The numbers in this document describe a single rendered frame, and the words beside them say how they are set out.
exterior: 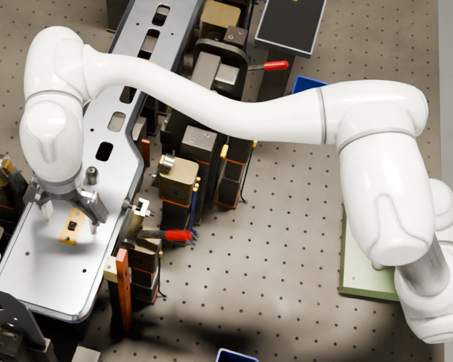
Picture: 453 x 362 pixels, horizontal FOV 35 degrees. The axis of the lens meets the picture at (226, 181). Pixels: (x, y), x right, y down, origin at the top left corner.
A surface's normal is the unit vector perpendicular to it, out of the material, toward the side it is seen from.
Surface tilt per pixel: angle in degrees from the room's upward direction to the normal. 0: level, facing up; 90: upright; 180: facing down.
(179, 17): 0
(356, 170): 54
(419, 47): 0
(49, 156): 81
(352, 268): 2
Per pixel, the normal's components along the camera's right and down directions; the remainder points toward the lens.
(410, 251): 0.04, 0.85
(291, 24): 0.10, -0.45
